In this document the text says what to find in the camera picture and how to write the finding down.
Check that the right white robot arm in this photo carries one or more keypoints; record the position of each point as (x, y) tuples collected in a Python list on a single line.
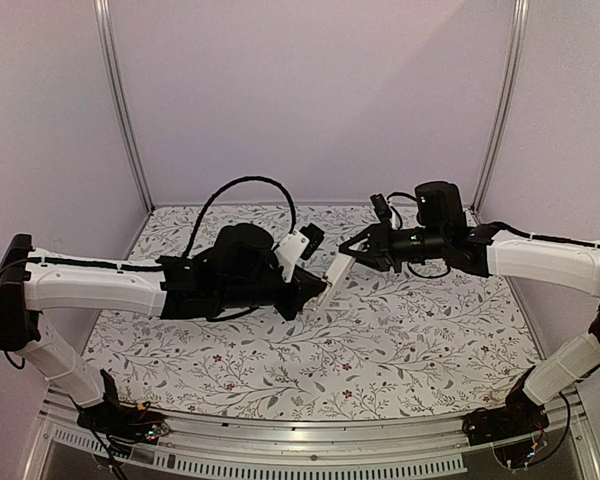
[(492, 249)]

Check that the floral table mat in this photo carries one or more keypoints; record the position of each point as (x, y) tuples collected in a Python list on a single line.
[(422, 342)]

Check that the right aluminium frame post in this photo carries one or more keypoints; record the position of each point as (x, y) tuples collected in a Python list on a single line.
[(512, 64)]

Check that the left aluminium frame post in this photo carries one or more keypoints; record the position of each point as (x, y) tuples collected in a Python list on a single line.
[(112, 67)]

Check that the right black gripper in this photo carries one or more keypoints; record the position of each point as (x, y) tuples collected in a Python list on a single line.
[(381, 247)]

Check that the aluminium frame post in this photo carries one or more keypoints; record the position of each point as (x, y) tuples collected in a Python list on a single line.
[(512, 64), (112, 67)]

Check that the front aluminium rail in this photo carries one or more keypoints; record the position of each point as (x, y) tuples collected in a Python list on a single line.
[(208, 447)]

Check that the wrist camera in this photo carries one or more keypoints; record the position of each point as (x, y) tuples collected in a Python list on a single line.
[(386, 212), (297, 245)]

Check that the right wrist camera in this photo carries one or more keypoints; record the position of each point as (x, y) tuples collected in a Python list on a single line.
[(386, 212)]

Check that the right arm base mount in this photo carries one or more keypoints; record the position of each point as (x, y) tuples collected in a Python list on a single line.
[(483, 426)]

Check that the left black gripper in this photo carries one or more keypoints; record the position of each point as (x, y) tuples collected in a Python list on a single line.
[(306, 286)]

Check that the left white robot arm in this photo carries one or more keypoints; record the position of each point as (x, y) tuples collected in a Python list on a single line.
[(33, 280)]

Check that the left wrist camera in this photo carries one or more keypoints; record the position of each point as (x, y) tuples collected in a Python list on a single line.
[(297, 245)]

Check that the white remote control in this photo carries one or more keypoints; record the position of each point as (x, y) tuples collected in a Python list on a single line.
[(333, 278)]

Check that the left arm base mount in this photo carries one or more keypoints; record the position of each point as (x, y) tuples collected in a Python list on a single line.
[(127, 424)]

